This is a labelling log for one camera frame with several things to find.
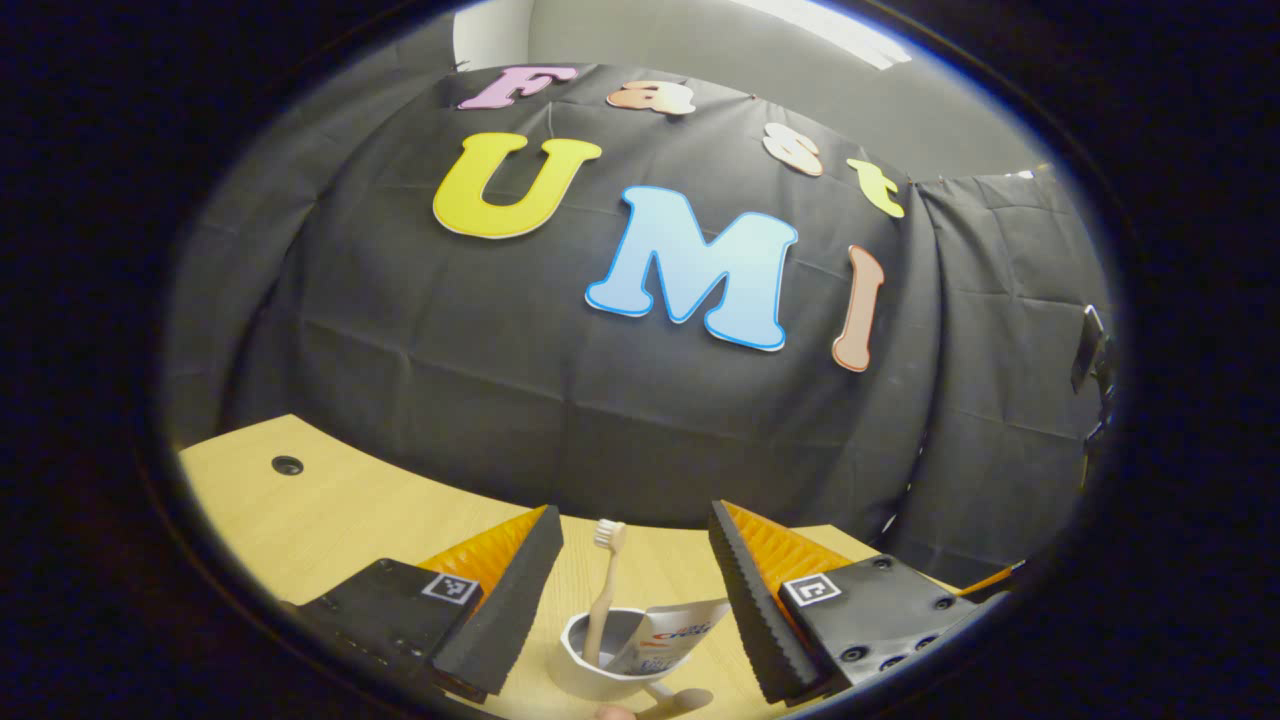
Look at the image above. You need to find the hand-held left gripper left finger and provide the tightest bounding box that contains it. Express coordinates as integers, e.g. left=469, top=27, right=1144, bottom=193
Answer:
left=294, top=504, right=567, bottom=702

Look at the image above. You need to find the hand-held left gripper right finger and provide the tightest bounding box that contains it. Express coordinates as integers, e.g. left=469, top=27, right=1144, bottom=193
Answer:
left=707, top=499, right=1012, bottom=707

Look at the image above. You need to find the white toothpaste tube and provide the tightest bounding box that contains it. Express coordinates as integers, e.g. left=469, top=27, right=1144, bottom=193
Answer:
left=604, top=597, right=732, bottom=677

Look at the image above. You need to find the beige toothbrush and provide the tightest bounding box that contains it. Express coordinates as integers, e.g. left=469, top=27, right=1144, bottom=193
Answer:
left=581, top=518, right=630, bottom=669

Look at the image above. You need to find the white cup with wooden handle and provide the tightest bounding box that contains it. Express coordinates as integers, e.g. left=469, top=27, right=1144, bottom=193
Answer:
left=546, top=606, right=717, bottom=719

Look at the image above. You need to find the wooden desktop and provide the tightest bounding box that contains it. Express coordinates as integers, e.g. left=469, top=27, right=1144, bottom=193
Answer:
left=178, top=413, right=961, bottom=720

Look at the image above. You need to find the black backdrop cloth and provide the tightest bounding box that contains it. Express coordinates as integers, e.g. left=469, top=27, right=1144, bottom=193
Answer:
left=160, top=62, right=1116, bottom=591

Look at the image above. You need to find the dark metal stand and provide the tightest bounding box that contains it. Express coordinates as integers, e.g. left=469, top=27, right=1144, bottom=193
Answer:
left=1068, top=303, right=1118, bottom=486

